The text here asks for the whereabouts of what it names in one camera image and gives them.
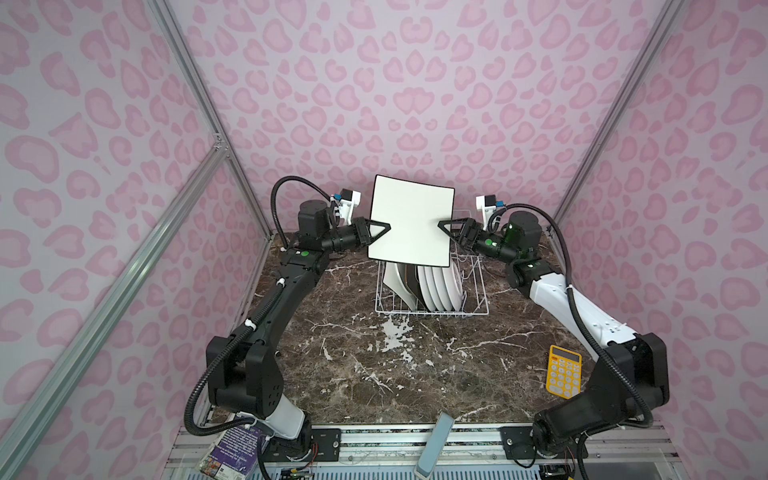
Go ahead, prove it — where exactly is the white wire dish rack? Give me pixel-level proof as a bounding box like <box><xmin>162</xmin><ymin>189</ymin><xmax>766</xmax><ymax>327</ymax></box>
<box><xmin>374</xmin><ymin>245</ymin><xmax>490</xmax><ymax>317</ymax></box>

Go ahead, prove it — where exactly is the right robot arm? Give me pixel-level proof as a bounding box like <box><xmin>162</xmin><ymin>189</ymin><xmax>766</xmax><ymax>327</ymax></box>
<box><xmin>437</xmin><ymin>203</ymin><xmax>670</xmax><ymax>462</ymax></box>

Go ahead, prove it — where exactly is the white round plate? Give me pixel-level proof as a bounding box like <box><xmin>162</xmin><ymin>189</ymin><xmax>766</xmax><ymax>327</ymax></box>
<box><xmin>424</xmin><ymin>267</ymin><xmax>445</xmax><ymax>312</ymax></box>
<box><xmin>417</xmin><ymin>265</ymin><xmax>436</xmax><ymax>312</ymax></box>
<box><xmin>443</xmin><ymin>262</ymin><xmax>464</xmax><ymax>311</ymax></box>
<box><xmin>432</xmin><ymin>267</ymin><xmax>455</xmax><ymax>312</ymax></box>

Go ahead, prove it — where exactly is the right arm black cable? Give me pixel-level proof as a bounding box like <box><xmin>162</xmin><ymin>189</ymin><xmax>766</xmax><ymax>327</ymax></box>
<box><xmin>488</xmin><ymin>202</ymin><xmax>655</xmax><ymax>430</ymax></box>

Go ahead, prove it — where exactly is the grey-blue phone-like device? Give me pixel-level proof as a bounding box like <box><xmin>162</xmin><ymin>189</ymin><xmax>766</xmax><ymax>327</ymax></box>
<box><xmin>414</xmin><ymin>412</ymin><xmax>454</xmax><ymax>480</ymax></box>

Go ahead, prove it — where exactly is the yellow calculator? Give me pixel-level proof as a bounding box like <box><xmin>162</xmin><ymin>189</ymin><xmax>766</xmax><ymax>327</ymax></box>
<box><xmin>545</xmin><ymin>345</ymin><xmax>582</xmax><ymax>399</ymax></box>

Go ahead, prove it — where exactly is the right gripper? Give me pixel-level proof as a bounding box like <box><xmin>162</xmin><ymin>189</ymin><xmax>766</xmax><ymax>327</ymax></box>
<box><xmin>440</xmin><ymin>220</ymin><xmax>521</xmax><ymax>266</ymax></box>

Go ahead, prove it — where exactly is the white square plate black rim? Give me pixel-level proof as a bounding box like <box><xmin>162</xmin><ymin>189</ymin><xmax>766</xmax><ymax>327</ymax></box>
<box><xmin>368</xmin><ymin>175</ymin><xmax>455</xmax><ymax>268</ymax></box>

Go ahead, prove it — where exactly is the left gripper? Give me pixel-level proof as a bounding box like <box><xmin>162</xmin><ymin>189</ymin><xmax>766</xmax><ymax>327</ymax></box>
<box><xmin>319</xmin><ymin>218</ymin><xmax>389</xmax><ymax>257</ymax></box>

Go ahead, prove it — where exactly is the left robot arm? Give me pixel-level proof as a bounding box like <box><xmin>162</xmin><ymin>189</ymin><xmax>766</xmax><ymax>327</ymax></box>
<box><xmin>184</xmin><ymin>200</ymin><xmax>391</xmax><ymax>458</ymax></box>

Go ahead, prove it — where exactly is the purple booklet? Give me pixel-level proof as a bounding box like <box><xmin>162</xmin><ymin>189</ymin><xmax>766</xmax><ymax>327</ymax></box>
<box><xmin>197</xmin><ymin>426</ymin><xmax>270</xmax><ymax>480</ymax></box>

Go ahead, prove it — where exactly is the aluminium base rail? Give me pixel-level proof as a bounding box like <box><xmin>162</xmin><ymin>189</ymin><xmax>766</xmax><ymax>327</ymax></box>
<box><xmin>158</xmin><ymin>419</ymin><xmax>685</xmax><ymax>480</ymax></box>

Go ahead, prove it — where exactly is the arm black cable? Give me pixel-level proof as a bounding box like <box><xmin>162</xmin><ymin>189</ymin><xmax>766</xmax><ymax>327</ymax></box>
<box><xmin>182</xmin><ymin>175</ymin><xmax>337</xmax><ymax>437</ymax></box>
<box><xmin>488</xmin><ymin>202</ymin><xmax>655</xmax><ymax>430</ymax></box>

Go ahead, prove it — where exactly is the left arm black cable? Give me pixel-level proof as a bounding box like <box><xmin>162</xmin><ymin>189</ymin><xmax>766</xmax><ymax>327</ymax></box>
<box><xmin>182</xmin><ymin>175</ymin><xmax>337</xmax><ymax>437</ymax></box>

